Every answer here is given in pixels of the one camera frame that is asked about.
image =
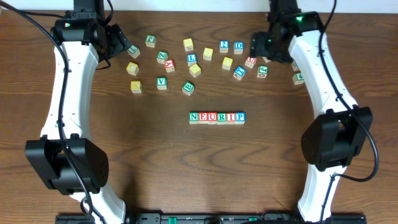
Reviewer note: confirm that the green 4 block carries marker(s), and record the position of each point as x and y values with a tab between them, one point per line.
298	79

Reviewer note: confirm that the yellow C block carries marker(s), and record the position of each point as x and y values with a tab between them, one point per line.
132	68

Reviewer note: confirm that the blue T block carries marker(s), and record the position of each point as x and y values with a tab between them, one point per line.
239	72

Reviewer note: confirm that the yellow O block centre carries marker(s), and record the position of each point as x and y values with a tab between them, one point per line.
227	63

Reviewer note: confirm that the yellow s block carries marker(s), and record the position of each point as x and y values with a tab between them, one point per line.
188	44
208	53

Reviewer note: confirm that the red A block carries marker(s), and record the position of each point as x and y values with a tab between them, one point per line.
169	66

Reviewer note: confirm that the red E block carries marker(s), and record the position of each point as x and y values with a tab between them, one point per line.
203	118

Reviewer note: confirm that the yellow K block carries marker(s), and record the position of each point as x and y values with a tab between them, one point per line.
136	86

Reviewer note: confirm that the green N block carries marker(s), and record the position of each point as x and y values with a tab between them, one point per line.
193	117

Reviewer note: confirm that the blue 2 block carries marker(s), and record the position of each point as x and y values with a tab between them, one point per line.
224	46

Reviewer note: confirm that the yellow o block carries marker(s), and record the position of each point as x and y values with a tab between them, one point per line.
227	63
195	70

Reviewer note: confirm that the green L block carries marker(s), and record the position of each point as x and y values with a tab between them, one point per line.
134	51

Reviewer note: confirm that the green V block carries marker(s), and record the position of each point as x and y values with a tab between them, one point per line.
161	83

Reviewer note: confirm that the blue l block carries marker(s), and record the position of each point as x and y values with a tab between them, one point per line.
295	67
191	59

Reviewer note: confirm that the blue P block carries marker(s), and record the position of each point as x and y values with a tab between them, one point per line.
240	117

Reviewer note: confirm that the yellow S block top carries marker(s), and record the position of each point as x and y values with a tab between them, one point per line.
188	44

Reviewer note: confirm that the blue D block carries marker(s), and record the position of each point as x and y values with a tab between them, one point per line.
238	47

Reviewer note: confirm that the blue 5 block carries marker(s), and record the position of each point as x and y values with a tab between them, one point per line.
266	60

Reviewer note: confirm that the red u block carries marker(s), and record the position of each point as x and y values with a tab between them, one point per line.
212	117
250	62

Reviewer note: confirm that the red I block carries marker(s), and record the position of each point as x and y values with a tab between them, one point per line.
230	118

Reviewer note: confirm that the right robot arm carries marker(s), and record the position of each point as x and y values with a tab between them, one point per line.
340	126

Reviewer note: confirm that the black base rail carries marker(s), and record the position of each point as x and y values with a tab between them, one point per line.
155	218

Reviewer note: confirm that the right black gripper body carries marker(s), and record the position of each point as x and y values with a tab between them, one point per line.
259	45

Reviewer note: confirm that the green Z block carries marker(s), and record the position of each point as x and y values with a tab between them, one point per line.
162	56

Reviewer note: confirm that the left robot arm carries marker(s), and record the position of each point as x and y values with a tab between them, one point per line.
64	157

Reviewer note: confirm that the green B block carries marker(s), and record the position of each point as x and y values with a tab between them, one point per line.
188	88

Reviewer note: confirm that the green e block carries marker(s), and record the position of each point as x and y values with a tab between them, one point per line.
262	71

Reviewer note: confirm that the green R block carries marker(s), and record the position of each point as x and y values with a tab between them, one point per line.
221	118

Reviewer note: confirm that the blue L block right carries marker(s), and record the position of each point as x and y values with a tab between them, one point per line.
295	67

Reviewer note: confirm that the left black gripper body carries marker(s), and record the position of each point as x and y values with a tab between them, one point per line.
117	41

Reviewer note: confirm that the green J block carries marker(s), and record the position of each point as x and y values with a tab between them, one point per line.
150	41

